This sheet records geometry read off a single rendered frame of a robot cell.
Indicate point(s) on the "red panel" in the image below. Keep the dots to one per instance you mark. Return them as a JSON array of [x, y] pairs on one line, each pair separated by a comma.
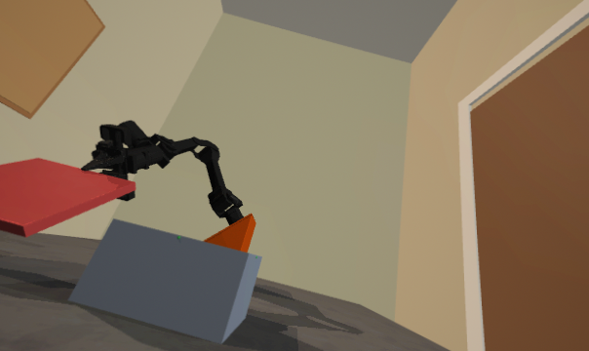
[[37, 194]]

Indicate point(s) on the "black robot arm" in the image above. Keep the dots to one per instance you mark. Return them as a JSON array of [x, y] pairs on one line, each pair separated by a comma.
[[220, 198]]

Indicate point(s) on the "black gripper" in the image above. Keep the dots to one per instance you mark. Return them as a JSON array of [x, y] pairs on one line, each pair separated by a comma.
[[124, 160]]

